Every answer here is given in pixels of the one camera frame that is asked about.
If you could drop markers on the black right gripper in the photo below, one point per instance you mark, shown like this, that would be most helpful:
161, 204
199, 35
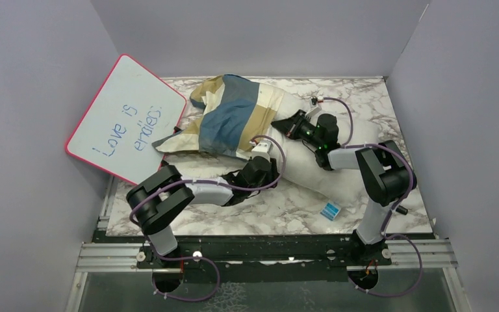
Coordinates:
289, 126

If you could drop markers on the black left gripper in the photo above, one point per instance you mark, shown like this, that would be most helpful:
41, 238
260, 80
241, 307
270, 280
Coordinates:
273, 174

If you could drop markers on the white pillow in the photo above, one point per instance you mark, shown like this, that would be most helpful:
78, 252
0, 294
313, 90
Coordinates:
340, 186

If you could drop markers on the blue beige checked pillowcase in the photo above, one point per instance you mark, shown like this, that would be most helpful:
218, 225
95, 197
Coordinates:
235, 110

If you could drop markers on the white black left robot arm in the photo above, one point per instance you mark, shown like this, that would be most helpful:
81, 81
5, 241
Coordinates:
157, 201

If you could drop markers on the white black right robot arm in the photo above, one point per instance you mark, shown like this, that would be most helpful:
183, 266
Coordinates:
386, 174

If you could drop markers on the blue white pillow tag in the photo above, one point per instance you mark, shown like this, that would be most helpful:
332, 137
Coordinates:
330, 211

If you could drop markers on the black yellow marker pen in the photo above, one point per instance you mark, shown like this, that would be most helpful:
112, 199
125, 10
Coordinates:
402, 210

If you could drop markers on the pink framed whiteboard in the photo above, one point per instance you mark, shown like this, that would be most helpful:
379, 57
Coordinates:
132, 109

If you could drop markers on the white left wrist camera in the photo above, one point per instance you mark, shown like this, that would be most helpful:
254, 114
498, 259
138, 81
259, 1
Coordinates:
262, 149

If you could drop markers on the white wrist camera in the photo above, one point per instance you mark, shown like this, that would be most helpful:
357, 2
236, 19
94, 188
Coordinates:
315, 108
262, 149

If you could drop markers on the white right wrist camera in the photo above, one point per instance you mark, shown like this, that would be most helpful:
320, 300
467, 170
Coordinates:
315, 108

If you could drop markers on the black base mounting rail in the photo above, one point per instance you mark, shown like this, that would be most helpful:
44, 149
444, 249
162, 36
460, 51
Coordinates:
237, 259

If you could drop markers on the aluminium frame rail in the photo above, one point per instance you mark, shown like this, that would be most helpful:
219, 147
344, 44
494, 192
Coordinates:
422, 277

